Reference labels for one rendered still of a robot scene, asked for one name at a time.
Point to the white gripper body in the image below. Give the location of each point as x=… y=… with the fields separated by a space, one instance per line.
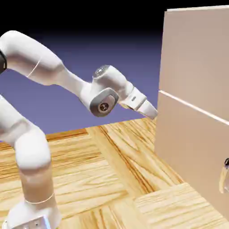
x=148 y=108

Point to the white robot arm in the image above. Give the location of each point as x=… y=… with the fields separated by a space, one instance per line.
x=44 y=64

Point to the beige cabinet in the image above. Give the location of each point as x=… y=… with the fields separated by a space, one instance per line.
x=193 y=100

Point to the beige cabinet door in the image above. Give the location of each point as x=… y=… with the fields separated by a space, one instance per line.
x=189 y=139
x=195 y=59

